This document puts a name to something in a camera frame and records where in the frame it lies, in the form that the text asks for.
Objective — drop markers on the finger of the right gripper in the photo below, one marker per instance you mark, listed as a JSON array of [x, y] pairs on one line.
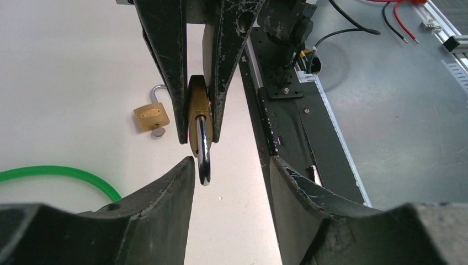
[[165, 33], [232, 27]]

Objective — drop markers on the green cable lock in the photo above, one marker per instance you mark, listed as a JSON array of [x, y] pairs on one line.
[[63, 171]]

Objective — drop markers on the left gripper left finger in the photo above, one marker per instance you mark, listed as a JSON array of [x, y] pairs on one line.
[[149, 226]]

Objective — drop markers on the brass padlock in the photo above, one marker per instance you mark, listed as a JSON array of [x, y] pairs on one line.
[[200, 126], [147, 116]]

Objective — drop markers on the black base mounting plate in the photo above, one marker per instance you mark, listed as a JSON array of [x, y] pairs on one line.
[[290, 120]]

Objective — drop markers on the silver key in padlock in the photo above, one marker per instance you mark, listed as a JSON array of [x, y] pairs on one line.
[[158, 131]]

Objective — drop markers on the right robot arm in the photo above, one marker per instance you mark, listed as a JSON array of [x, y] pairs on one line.
[[286, 23]]

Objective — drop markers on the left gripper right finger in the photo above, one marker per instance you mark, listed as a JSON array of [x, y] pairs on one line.
[[315, 226]]

